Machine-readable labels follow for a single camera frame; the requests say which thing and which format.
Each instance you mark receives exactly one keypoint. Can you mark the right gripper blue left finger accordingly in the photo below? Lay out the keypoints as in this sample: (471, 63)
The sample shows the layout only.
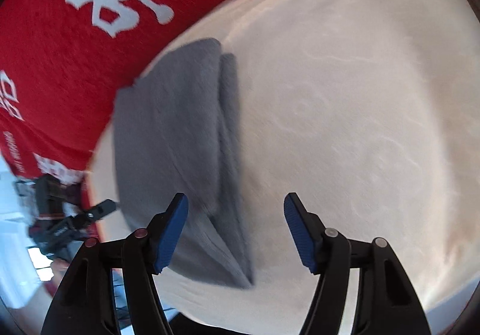
(145, 253)

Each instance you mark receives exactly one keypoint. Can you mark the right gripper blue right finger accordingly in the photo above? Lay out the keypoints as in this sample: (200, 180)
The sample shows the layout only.
(326, 253)

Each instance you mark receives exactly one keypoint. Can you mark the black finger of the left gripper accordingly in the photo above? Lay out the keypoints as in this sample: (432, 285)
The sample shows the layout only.
(94, 214)

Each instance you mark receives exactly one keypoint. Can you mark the grey knit garment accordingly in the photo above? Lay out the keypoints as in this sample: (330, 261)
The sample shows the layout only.
(177, 131)

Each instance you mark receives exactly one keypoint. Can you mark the pile of patterned clothes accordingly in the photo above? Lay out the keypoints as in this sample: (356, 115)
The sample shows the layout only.
(45, 202)

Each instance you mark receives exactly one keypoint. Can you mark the person's left hand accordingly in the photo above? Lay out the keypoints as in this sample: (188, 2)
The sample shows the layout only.
(59, 268)

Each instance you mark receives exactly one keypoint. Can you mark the red wedding blanket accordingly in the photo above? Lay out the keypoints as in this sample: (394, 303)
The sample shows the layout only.
(62, 62)

